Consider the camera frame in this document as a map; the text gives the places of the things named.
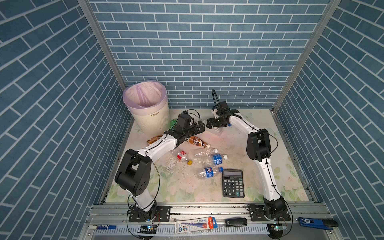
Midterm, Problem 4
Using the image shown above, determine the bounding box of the black car key fob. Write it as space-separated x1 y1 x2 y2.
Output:
225 218 248 227

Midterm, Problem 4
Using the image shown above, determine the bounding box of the brown coffee bottle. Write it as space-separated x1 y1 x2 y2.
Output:
187 136 211 148
146 135 163 146

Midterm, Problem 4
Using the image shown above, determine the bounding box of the blue marker pen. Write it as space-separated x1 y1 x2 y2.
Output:
96 225 117 230

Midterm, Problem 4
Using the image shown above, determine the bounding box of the clear bottle white cap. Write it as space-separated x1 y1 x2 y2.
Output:
192 148 219 158

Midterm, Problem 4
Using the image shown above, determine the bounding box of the red white toothpaste box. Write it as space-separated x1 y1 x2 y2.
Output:
175 217 218 234

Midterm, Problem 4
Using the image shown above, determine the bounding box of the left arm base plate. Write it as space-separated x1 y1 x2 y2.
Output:
128 205 171 223

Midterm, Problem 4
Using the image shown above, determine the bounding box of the pink bin liner bag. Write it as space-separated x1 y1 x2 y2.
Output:
123 81 168 116

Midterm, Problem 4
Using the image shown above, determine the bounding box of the blue-label water bottle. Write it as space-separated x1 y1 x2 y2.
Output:
199 154 228 167

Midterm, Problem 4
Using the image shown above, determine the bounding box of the white plastic trash bin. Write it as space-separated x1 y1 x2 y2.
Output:
129 102 170 137

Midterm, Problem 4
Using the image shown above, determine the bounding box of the blue black utility tool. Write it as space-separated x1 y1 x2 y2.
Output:
298 218 339 231

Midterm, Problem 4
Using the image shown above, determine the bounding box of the clear white-label bottle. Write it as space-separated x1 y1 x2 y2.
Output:
208 127 224 133

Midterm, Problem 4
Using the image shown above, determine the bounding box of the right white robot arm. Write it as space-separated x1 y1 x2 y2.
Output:
207 102 288 221

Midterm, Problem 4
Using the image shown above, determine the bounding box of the left small circuit board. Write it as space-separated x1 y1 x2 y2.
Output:
138 226 158 235

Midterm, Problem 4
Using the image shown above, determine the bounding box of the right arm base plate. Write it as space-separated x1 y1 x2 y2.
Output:
246 204 292 222

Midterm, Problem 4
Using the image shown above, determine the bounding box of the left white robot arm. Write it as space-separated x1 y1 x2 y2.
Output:
115 111 206 213

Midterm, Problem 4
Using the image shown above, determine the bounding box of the green plastic bottle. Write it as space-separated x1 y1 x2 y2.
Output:
170 119 177 130

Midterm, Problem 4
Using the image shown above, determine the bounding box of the aluminium rail frame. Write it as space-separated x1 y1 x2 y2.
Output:
79 202 332 240

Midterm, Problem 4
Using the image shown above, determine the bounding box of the pepsi label bottle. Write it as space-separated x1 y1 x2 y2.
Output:
197 166 224 179

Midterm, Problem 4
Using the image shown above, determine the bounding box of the red-label bottle yellow cap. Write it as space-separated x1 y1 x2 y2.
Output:
171 149 193 166

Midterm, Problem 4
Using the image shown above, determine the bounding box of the small circuit board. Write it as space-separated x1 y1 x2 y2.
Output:
268 224 287 234
138 226 158 235

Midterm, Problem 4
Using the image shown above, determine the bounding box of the right small circuit board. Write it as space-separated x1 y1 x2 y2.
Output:
268 224 287 234

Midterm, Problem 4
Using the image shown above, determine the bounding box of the black desk calculator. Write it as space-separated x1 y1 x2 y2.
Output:
222 169 245 199

